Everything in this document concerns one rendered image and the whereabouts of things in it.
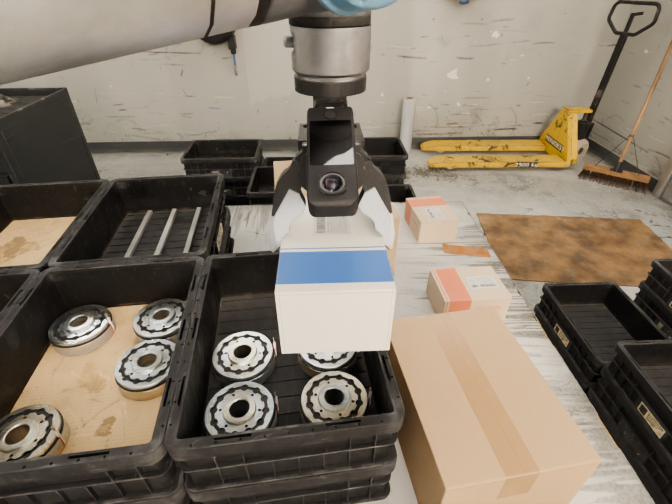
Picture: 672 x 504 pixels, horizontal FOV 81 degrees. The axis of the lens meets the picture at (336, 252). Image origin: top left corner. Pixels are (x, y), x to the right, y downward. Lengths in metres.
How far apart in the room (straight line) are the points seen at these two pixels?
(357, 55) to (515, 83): 3.79
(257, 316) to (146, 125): 3.47
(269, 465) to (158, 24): 0.54
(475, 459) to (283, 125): 3.51
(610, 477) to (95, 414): 0.84
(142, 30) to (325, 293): 0.28
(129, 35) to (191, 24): 0.03
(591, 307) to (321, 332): 1.60
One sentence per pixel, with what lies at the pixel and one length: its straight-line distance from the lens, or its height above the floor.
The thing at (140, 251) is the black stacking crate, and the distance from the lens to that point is 1.08.
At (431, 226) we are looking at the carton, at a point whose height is 0.76.
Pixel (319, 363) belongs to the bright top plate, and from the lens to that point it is 0.68.
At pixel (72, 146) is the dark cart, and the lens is 2.58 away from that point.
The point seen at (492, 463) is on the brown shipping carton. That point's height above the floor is 0.86.
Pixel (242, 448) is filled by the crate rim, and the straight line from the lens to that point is 0.55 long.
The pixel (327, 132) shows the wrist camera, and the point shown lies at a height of 1.27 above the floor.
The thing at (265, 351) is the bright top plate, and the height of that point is 0.86.
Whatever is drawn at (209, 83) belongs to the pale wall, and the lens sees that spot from 3.88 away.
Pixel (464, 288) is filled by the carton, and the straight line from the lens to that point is 0.99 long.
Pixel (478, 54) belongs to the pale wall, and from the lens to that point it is 3.97.
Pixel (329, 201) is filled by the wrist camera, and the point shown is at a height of 1.23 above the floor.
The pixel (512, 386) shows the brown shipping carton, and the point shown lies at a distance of 0.71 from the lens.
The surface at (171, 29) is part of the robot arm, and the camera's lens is 0.20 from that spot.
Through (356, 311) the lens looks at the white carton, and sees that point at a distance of 0.41.
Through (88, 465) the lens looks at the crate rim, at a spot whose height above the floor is 0.92.
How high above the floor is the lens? 1.39
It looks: 35 degrees down
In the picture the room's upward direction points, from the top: straight up
